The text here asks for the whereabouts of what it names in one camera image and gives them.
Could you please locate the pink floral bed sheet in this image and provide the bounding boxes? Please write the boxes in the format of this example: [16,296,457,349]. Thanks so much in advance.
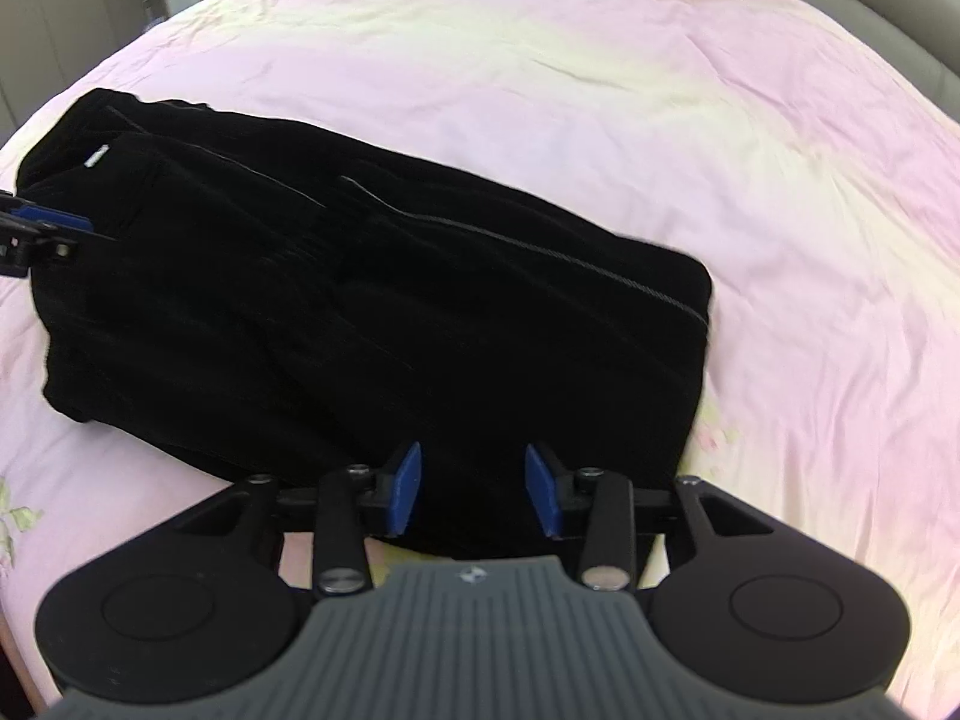
[2,0,958,718]

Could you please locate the black pants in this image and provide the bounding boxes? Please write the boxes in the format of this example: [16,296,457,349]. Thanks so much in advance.
[16,89,711,557]

